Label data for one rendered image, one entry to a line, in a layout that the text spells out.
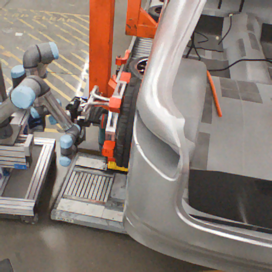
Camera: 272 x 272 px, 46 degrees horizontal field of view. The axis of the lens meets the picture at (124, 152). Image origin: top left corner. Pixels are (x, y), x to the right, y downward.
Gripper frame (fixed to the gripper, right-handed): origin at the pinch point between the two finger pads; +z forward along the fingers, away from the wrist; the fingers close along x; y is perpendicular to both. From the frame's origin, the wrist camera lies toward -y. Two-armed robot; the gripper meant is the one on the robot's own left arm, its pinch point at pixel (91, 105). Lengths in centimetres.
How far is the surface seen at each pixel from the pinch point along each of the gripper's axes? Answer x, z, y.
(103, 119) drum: 26.6, -6.0, -5.6
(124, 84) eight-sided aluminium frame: 25.1, 10.8, -29.1
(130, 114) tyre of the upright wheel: 53, -3, -26
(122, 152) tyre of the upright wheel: 59, -12, -3
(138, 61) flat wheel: -95, 122, 33
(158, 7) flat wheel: -239, 272, 34
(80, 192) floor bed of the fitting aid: 11, -17, 82
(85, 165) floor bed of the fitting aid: -10, 1, 75
